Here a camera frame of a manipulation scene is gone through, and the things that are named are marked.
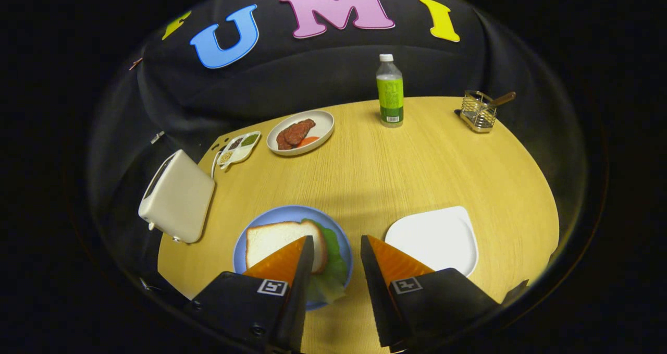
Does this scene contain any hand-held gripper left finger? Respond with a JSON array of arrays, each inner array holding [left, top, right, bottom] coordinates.
[[185, 234, 316, 354]]

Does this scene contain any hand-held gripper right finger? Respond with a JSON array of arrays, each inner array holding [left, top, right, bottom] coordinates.
[[360, 234, 501, 353]]

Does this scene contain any green lettuce leaf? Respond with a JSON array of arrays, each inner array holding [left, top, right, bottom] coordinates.
[[301, 218, 349, 305]]

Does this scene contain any white bread slice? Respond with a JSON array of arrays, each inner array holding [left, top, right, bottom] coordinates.
[[245, 220, 329, 275]]

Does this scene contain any white square plate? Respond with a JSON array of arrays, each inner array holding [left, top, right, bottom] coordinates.
[[385, 205, 479, 277]]

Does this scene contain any blue round plate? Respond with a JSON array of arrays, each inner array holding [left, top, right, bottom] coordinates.
[[232, 204, 354, 311]]

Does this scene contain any white toaster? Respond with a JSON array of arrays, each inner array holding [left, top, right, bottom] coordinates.
[[138, 149, 216, 244]]

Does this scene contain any white divided seasoning tray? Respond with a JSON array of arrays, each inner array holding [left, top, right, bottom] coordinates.
[[216, 131, 262, 169]]

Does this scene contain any white round plate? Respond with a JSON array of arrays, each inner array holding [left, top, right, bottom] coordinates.
[[266, 110, 335, 156]]

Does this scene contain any green label plastic bottle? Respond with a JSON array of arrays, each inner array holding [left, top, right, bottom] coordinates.
[[376, 54, 404, 128]]

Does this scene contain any metal wire basket holder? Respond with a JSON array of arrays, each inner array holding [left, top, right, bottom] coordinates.
[[459, 90, 498, 133]]

